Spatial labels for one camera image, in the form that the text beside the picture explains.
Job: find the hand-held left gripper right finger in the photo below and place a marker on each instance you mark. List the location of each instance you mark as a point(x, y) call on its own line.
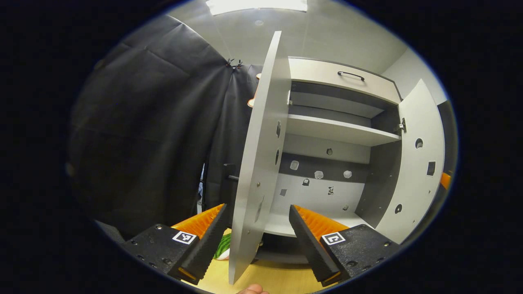
point(310, 249)

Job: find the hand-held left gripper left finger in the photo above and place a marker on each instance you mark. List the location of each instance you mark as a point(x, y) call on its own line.
point(204, 249)

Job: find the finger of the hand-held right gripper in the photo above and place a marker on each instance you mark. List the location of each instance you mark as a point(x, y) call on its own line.
point(445, 180)

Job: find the white cabinet door cat sticker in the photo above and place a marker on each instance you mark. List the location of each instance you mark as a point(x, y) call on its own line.
point(412, 183)

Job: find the white and grey cabinet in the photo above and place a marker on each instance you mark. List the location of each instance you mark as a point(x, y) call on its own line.
point(327, 196)

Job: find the white cabinet door camera sticker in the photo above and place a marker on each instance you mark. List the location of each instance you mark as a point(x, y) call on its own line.
point(261, 163)

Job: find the metal door hinge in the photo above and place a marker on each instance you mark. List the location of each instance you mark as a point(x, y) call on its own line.
point(289, 98)
point(402, 125)

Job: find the white cabinet drawer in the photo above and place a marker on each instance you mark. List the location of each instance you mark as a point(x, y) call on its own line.
point(314, 71)

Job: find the green striped object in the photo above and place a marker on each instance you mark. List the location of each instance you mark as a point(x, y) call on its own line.
point(223, 247)

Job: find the grey mesh object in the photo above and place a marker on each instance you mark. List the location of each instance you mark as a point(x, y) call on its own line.
point(109, 231)

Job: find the black backdrop cloth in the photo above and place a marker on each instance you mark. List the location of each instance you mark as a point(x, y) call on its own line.
point(143, 143)

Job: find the ceiling light panel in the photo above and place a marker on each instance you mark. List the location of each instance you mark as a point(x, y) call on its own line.
point(257, 5)

